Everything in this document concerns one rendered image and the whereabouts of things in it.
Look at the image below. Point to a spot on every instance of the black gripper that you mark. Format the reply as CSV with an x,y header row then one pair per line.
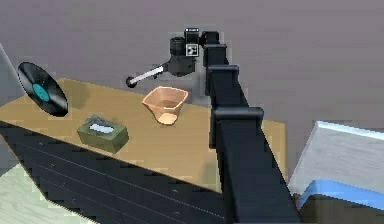
x,y
181,56

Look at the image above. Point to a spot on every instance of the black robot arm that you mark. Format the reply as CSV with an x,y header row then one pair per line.
x,y
243,150

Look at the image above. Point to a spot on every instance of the pale orange bowl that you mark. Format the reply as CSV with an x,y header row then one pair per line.
x,y
165,101

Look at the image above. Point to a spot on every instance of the green tissue box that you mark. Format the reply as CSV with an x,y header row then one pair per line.
x,y
103,133

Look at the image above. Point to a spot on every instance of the black chest of drawers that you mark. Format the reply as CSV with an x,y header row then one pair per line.
x,y
140,156

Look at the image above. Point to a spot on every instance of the white and blue bed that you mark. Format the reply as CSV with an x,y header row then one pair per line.
x,y
340,166

